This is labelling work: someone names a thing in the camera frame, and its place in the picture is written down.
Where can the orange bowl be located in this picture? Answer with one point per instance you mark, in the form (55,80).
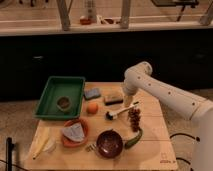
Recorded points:
(69,143)

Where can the grey folded cloth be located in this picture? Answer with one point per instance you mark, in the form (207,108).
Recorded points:
(74,132)

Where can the black stand post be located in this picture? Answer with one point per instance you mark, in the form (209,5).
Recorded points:
(9,150)

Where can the orange fruit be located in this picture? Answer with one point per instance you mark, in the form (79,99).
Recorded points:
(92,108)

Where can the green chili pepper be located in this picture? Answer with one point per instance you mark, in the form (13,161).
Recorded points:
(130,143)

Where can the green plastic tray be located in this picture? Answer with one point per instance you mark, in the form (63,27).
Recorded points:
(56,87)

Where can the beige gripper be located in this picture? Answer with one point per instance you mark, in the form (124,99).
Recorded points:
(128,100)

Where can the brown dried grapes bunch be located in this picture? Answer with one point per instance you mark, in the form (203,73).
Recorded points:
(134,117)

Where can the purple bowl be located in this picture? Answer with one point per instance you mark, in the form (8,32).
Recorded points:
(109,144)

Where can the whiteboard eraser block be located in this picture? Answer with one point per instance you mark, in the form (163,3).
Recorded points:
(113,98)

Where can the red object on shelf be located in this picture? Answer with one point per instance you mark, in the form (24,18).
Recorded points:
(84,21)

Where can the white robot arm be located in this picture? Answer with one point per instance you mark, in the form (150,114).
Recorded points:
(188,105)

